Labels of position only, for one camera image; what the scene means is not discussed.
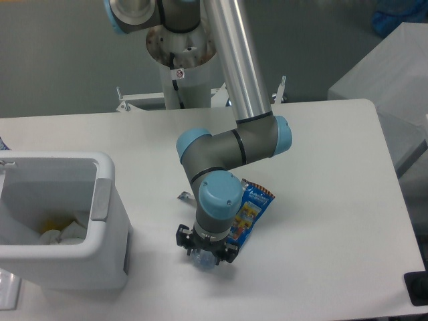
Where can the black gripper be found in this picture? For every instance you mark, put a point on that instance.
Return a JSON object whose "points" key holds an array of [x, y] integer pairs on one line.
{"points": [[189, 240]]}

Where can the crushed clear plastic bottle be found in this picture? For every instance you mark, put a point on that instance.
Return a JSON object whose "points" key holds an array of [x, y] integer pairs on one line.
{"points": [[204, 260]]}

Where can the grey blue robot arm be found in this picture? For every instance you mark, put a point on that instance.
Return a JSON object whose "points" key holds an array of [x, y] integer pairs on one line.
{"points": [[209, 158]]}

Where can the white crumpled tissue trash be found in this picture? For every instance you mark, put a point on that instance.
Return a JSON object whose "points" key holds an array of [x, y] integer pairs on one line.
{"points": [[66, 229]]}

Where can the white trash can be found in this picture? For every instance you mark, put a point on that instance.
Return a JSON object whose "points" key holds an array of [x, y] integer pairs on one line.
{"points": [[36, 186]]}

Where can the silver foil strip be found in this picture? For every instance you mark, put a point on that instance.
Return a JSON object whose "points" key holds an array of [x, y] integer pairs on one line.
{"points": [[186, 196]]}

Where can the blue snack wrapper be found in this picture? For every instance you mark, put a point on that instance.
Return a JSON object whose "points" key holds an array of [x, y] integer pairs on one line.
{"points": [[256, 199]]}

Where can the black clamp at table edge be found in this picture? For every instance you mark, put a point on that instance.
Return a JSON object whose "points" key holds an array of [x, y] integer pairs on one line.
{"points": [[416, 283]]}

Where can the blue patterned object at edge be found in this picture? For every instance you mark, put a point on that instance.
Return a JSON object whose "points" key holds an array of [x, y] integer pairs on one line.
{"points": [[3, 146]]}

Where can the white covered side table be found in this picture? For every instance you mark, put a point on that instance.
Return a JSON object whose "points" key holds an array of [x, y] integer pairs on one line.
{"points": [[393, 76]]}

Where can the blue bag in background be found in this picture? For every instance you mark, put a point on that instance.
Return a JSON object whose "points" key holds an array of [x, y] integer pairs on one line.
{"points": [[388, 15]]}

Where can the white pedestal base frame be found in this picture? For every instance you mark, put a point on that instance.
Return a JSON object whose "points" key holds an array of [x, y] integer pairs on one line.
{"points": [[156, 101]]}

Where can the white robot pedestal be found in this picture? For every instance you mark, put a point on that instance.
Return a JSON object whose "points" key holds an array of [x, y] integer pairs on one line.
{"points": [[184, 61]]}

